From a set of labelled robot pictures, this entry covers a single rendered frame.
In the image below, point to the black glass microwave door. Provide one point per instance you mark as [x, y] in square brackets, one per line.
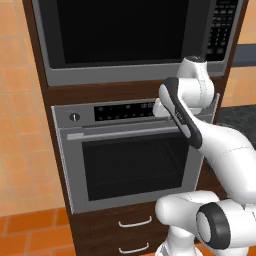
[123, 30]

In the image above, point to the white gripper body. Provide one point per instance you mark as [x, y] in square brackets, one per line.
[159, 110]

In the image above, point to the round silver oven knob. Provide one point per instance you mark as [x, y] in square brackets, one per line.
[74, 117]

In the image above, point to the silver built-in oven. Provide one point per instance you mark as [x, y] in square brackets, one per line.
[76, 166]

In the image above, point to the oven door with window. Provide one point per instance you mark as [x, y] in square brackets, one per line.
[133, 166]

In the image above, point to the dark grey wall cupboard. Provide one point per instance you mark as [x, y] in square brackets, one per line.
[246, 55]

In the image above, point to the silver microwave oven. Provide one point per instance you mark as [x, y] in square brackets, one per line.
[133, 75]

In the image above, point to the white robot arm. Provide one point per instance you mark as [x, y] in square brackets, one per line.
[230, 156]

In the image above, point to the dark wood drawer front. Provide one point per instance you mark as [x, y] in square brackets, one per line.
[96, 223]
[96, 246]

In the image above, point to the dark wood tall cabinet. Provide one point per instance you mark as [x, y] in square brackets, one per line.
[100, 91]

